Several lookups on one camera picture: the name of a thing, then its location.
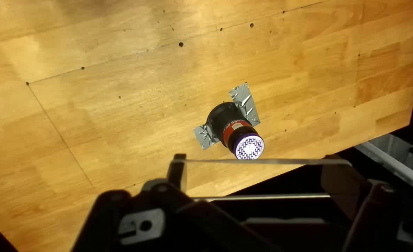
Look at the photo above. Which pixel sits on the small grey duct tape piece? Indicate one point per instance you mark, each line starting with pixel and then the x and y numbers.
pixel 206 136

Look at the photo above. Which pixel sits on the large grey duct tape piece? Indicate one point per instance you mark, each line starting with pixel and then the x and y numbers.
pixel 246 103

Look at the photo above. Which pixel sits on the grey metal frame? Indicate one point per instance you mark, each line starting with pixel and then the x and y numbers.
pixel 397 159

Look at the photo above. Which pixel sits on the black cup with red band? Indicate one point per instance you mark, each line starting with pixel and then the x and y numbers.
pixel 234 128

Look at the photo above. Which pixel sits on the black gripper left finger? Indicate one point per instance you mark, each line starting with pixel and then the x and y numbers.
pixel 177 170

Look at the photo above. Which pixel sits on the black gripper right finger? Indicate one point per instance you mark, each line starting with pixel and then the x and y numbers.
pixel 344 187

